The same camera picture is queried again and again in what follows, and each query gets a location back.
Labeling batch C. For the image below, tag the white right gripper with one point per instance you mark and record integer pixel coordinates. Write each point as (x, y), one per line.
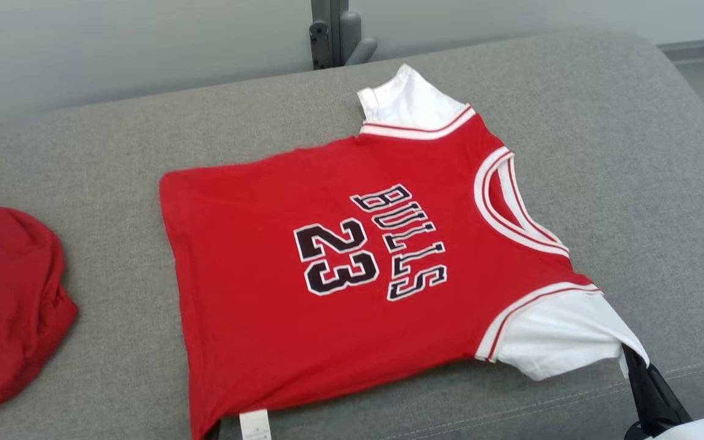
(700, 431)

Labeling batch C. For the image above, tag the red white Bulls jersey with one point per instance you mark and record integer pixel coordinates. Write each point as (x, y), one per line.
(254, 287)

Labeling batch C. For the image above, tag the red shorts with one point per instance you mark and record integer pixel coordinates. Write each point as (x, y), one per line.
(3, 299)

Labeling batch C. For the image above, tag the grey metal upright post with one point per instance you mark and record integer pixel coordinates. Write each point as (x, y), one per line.
(330, 24)

